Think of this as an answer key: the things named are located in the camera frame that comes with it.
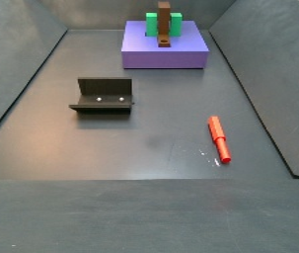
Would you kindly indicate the green block left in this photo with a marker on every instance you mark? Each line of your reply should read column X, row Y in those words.
column 151, row 24

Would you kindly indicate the brown L-shaped block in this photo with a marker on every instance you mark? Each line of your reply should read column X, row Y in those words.
column 163, row 26

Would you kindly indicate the black angled fixture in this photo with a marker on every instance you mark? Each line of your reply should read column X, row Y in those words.
column 104, row 95

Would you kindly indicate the red peg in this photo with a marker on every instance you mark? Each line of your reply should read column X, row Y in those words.
column 219, row 138

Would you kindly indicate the green block right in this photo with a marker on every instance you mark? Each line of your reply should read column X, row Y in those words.
column 175, row 24

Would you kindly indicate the purple base block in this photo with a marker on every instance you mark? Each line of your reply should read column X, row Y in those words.
column 140, row 52

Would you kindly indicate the green block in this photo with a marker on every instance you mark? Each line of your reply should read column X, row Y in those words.
column 151, row 24
column 175, row 24

